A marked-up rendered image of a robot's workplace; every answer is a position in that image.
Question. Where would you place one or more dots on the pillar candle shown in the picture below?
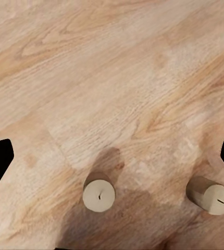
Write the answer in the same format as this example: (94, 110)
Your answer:
(207, 194)
(99, 193)

